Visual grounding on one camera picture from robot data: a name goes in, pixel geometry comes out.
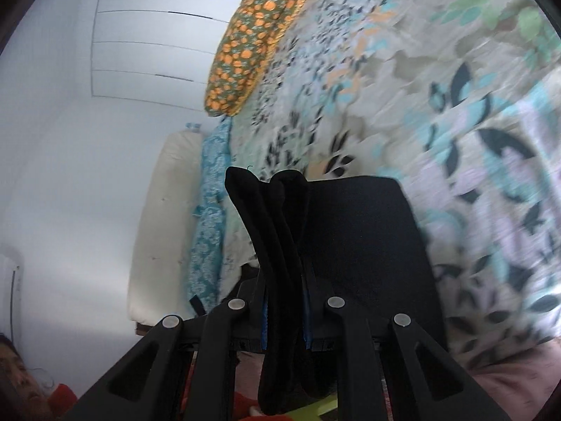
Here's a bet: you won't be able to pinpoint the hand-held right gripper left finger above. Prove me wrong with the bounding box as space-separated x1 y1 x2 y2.
66 267 269 421

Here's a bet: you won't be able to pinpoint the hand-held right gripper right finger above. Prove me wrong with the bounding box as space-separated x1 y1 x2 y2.
302 259 511 421

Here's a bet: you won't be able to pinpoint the black pants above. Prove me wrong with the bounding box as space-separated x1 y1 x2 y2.
224 167 448 417

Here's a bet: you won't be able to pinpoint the blue patterned pillow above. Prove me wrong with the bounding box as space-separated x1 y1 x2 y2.
188 204 229 312
201 116 233 211

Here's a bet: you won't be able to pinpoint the lime green plastic stool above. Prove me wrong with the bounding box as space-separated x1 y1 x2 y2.
287 397 339 421

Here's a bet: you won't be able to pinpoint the beige headboard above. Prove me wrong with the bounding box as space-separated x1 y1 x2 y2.
127 129 204 323

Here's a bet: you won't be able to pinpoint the person's head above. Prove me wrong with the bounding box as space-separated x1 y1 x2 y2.
0 333 51 413

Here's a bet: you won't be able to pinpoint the orange floral folded quilt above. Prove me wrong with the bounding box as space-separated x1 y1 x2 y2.
204 0 314 117

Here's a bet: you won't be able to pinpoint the white wardrobe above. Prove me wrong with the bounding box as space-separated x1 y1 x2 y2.
91 0 281 106

